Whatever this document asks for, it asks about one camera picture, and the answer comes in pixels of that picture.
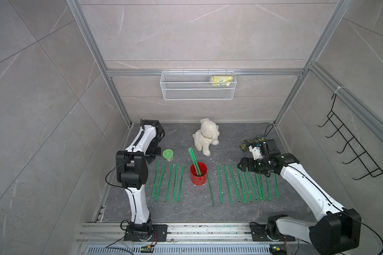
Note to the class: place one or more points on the small green lidded jar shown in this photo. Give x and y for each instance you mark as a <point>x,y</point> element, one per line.
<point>168,155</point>

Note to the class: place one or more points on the black wire hook rack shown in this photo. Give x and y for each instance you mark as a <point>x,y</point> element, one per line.
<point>369,166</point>

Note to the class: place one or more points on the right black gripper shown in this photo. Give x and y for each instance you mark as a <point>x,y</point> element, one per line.
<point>249,160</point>

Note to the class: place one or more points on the thirteenth green straw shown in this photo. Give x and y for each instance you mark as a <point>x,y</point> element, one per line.
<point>181,182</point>

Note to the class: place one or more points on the green straw bundle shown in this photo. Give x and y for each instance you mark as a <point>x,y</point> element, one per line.
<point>195,162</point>

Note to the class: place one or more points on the red cylindrical container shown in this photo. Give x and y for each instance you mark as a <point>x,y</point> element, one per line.
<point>200,178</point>

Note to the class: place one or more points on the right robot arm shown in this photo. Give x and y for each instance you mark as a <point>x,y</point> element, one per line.
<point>337,228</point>

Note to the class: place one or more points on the yellow sponge in basket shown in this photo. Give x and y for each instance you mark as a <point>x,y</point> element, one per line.
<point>221,80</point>

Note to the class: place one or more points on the fourteenth green straw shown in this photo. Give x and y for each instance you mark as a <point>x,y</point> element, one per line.
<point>168,184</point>

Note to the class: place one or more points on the white wire mesh basket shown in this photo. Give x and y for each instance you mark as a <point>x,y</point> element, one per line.
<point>195,85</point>

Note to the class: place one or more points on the metal base rail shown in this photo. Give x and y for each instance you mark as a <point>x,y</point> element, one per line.
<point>187,239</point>

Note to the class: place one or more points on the camouflage cloth pouch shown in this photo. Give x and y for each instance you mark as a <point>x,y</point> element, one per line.
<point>251,143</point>

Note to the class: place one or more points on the eleventh green straw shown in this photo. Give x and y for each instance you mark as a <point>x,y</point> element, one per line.
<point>276,185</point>

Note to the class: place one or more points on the sixteenth green straw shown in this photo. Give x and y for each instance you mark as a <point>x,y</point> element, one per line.
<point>155,178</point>

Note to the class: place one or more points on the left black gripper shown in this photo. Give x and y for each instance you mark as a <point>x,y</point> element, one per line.
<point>151,158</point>

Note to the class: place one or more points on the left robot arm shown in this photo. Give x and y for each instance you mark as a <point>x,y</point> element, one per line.
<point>132,170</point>

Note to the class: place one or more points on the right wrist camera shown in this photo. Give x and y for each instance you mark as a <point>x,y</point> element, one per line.
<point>258,150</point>

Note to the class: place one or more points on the fifteenth green straw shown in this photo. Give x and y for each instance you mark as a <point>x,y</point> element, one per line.
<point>160,182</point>

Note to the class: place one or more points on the white plush dog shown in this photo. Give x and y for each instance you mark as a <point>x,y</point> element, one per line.
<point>207,135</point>

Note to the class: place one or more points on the twelfth green straw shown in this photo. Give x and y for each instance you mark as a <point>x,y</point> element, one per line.
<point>175,183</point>

